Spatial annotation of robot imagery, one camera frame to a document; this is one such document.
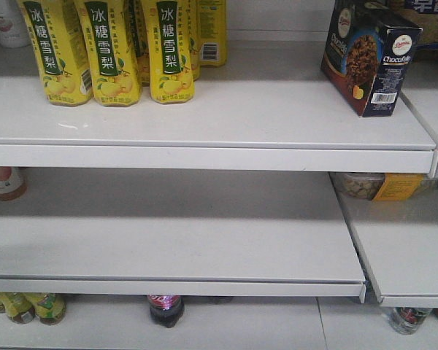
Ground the dark blue chocolate cookie box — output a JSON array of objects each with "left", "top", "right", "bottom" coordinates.
[{"left": 321, "top": 1, "right": 423, "bottom": 117}]

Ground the clear tub of cookies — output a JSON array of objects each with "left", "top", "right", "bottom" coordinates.
[{"left": 330, "top": 172, "right": 437, "bottom": 201}]

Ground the white store shelving unit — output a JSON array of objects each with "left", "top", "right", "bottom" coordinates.
[{"left": 0, "top": 1, "right": 438, "bottom": 349}]

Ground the yellow pear drink bottle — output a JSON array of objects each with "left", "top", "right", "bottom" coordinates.
[
  {"left": 17, "top": 1, "right": 93, "bottom": 106},
  {"left": 74, "top": 1, "right": 142, "bottom": 107},
  {"left": 141, "top": 1, "right": 195, "bottom": 104},
  {"left": 196, "top": 0, "right": 227, "bottom": 67}
]

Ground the dark cola bottle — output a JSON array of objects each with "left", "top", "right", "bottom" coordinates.
[{"left": 147, "top": 295, "right": 185, "bottom": 328}]

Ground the rear yellow pear drink bottle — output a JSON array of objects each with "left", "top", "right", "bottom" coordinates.
[{"left": 196, "top": 0, "right": 227, "bottom": 67}]

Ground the middle rear pear drink bottle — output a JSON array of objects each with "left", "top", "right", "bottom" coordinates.
[{"left": 128, "top": 0, "right": 150, "bottom": 86}]

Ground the orange juice bottle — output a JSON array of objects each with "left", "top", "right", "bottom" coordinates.
[{"left": 0, "top": 166, "right": 27, "bottom": 201}]

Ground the clear water bottle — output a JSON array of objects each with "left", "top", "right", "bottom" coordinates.
[{"left": 388, "top": 307, "right": 433, "bottom": 335}]

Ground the blue cracker package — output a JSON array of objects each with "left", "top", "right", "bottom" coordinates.
[{"left": 386, "top": 0, "right": 438, "bottom": 50}]

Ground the white pink drink bottle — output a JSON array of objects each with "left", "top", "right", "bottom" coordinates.
[{"left": 0, "top": 0, "right": 30, "bottom": 48}]

